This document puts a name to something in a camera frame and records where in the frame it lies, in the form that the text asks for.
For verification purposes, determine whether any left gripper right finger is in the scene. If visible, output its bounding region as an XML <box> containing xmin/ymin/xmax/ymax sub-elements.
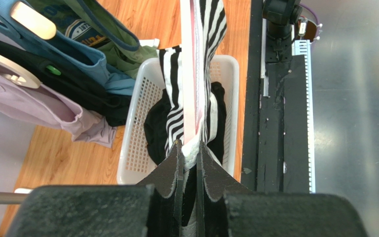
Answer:
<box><xmin>196</xmin><ymin>142</ymin><xmax>252</xmax><ymax>237</ymax></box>

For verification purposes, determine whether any mauve tank top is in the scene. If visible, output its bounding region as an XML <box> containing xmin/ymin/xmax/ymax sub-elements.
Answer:
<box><xmin>0</xmin><ymin>66</ymin><xmax>116</xmax><ymax>148</ymax></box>

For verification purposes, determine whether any olive green tank top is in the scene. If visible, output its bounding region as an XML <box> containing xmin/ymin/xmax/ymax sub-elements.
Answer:
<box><xmin>28</xmin><ymin>0</ymin><xmax>157</xmax><ymax>78</ymax></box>

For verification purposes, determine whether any wooden hanger under blue top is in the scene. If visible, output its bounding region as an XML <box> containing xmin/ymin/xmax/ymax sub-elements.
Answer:
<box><xmin>10</xmin><ymin>1</ymin><xmax>57</xmax><ymax>40</ymax></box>

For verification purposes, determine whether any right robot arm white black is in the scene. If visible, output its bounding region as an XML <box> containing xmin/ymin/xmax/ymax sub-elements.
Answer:
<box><xmin>262</xmin><ymin>0</ymin><xmax>303</xmax><ymax>40</ymax></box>

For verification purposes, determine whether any metal clothes rack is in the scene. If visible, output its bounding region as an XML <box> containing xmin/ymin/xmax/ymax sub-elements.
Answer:
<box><xmin>0</xmin><ymin>39</ymin><xmax>160</xmax><ymax>205</ymax></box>

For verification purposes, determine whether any blue tank top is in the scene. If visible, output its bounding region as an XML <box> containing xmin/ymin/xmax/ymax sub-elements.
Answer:
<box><xmin>0</xmin><ymin>0</ymin><xmax>135</xmax><ymax>96</ymax></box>

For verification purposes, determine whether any black white striped tank top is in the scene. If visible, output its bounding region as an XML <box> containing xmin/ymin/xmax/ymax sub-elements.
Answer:
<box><xmin>158</xmin><ymin>0</ymin><xmax>228</xmax><ymax>237</ymax></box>

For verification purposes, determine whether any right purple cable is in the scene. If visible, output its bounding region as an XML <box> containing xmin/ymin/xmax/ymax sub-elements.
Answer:
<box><xmin>299</xmin><ymin>3</ymin><xmax>322</xmax><ymax>41</ymax></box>

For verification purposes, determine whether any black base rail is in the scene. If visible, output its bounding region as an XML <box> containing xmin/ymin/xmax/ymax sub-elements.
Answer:
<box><xmin>240</xmin><ymin>0</ymin><xmax>316</xmax><ymax>193</ymax></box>

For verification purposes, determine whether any wooden hanger under mauve top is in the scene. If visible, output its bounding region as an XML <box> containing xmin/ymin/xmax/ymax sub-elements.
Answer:
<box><xmin>0</xmin><ymin>55</ymin><xmax>41</xmax><ymax>89</ymax></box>

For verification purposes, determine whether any green plastic hanger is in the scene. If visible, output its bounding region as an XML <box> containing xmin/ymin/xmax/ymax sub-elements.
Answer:
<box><xmin>46</xmin><ymin>65</ymin><xmax>62</xmax><ymax>76</ymax></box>

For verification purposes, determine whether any white plastic laundry basket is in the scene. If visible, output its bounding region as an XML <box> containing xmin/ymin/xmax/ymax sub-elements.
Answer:
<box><xmin>117</xmin><ymin>55</ymin><xmax>239</xmax><ymax>185</ymax></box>

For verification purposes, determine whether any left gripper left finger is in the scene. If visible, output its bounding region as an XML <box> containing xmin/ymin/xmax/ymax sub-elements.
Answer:
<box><xmin>138</xmin><ymin>140</ymin><xmax>185</xmax><ymax>237</ymax></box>

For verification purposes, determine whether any pink plastic hanger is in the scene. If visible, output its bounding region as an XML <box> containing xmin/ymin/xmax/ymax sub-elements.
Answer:
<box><xmin>180</xmin><ymin>0</ymin><xmax>206</xmax><ymax>144</ymax></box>

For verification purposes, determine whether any black top on green hanger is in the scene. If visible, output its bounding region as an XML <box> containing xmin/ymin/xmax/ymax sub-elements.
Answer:
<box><xmin>0</xmin><ymin>41</ymin><xmax>131</xmax><ymax>126</ymax></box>

